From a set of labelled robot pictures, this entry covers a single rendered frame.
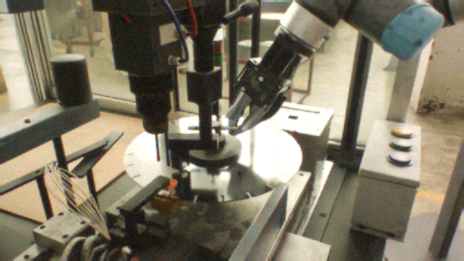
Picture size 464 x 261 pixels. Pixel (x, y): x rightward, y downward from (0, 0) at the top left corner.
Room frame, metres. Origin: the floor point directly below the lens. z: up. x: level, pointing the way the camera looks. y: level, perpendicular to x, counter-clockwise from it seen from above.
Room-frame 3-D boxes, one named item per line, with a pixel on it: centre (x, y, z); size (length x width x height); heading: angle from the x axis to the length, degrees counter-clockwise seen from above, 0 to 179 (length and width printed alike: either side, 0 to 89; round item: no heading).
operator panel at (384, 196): (0.72, -0.37, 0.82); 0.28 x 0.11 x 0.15; 154
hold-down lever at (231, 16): (0.54, 0.00, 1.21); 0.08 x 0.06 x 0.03; 154
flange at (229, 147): (0.60, 0.03, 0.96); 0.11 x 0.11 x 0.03
